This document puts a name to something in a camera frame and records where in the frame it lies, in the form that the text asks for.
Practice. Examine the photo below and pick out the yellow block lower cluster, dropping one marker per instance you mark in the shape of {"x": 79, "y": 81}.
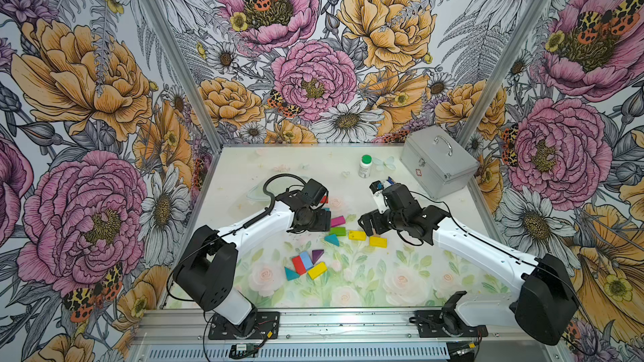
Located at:
{"x": 317, "y": 270}

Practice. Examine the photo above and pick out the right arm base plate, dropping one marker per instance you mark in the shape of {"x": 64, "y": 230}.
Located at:
{"x": 438, "y": 324}

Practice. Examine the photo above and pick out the small green circuit board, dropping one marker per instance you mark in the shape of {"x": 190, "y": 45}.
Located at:
{"x": 240, "y": 351}

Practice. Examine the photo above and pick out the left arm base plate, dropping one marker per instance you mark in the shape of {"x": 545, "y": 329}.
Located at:
{"x": 259, "y": 325}

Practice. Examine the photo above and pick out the left aluminium frame post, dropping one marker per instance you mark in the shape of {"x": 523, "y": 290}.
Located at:
{"x": 171, "y": 48}

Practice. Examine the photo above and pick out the purple triangular block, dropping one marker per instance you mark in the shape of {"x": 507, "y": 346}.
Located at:
{"x": 317, "y": 255}

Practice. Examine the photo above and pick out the silver metal case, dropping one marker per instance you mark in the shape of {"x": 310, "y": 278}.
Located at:
{"x": 439, "y": 164}

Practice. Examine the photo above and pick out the magenta rectangular block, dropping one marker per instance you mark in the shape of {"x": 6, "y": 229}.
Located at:
{"x": 337, "y": 221}

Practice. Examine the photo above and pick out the teal triangle lower cluster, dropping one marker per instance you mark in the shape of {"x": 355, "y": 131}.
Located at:
{"x": 291, "y": 275}

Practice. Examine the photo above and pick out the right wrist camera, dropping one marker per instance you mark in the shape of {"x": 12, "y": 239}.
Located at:
{"x": 377, "y": 188}

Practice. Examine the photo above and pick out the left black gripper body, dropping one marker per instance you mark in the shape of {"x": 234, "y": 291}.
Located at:
{"x": 314, "y": 222}

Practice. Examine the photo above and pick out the light blue block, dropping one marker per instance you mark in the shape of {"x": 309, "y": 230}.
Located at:
{"x": 306, "y": 260}

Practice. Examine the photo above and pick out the aluminium frame post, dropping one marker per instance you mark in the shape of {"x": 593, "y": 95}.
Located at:
{"x": 525, "y": 25}
{"x": 171, "y": 48}

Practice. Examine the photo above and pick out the yellow block near green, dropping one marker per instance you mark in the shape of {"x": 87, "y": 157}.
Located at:
{"x": 357, "y": 235}

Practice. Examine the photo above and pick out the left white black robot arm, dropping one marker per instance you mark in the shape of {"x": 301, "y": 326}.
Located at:
{"x": 207, "y": 268}

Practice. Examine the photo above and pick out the aluminium front rail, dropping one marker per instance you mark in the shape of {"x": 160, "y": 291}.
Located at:
{"x": 296, "y": 326}

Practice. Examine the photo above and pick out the yellow block right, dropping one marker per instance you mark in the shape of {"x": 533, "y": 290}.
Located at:
{"x": 378, "y": 242}

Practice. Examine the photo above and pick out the red block lower cluster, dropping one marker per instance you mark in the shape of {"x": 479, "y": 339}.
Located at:
{"x": 299, "y": 265}

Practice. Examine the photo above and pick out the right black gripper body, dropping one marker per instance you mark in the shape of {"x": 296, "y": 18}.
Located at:
{"x": 389, "y": 220}

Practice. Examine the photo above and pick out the teal triangular block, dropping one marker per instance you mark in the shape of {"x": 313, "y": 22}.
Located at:
{"x": 332, "y": 239}

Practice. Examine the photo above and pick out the white bottle green cap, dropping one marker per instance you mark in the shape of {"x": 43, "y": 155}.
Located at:
{"x": 365, "y": 166}

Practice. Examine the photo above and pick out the green rectangular block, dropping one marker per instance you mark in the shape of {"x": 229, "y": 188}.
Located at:
{"x": 338, "y": 231}

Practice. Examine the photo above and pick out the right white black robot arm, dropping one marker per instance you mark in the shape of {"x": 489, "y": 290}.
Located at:
{"x": 539, "y": 300}

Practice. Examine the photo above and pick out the right aluminium frame post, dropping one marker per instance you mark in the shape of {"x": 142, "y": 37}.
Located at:
{"x": 525, "y": 25}

